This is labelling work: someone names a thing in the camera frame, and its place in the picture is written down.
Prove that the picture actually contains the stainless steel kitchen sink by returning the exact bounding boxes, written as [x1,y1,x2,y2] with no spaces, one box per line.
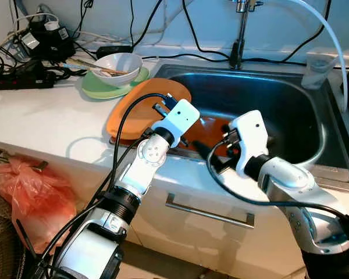
[109,63,349,185]

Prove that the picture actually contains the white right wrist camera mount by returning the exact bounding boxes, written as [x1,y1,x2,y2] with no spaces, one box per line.
[228,109,271,175]

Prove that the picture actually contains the black power strip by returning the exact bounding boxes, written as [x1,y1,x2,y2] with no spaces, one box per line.
[0,73,56,91]

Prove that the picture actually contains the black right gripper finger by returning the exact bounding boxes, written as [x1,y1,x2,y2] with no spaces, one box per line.
[192,139,217,164]

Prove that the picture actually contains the black labelled power brick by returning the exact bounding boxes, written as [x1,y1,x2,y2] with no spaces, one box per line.
[20,20,76,62]

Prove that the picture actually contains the chrome sink faucet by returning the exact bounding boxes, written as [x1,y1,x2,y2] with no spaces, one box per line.
[230,0,263,70]

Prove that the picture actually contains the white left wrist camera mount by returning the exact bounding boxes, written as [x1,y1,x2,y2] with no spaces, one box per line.
[151,99,201,143]

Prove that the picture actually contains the white sink counter cabinet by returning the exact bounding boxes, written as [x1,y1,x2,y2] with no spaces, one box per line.
[0,139,349,279]

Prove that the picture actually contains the wire grille floor fan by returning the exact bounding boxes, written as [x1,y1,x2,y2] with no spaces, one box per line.
[0,186,27,279]

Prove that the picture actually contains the orange plastic bag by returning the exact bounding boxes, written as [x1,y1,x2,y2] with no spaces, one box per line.
[0,160,77,253]

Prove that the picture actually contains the light green plate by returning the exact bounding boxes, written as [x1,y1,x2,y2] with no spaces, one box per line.
[81,67,150,99]

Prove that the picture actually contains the wooden chopstick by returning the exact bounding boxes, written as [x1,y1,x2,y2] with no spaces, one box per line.
[76,58,126,71]
[67,57,130,74]

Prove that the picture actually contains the orange plastic bowl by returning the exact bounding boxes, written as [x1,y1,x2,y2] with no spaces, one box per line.
[186,115,233,158]

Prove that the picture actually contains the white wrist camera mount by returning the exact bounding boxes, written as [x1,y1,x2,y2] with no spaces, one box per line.
[151,99,201,143]
[228,109,271,175]

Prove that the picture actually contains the short metal cabinet handle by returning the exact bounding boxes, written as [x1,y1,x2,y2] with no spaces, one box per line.
[0,150,47,170]

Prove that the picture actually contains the black wall cable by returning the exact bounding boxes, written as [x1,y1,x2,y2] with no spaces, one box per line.
[131,0,165,53]
[244,0,333,63]
[180,0,233,61]

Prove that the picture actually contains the small flat black adapter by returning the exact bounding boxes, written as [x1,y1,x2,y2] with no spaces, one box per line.
[96,45,133,58]

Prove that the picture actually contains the white ceramic bowl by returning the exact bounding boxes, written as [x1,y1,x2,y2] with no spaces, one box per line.
[92,52,144,87]

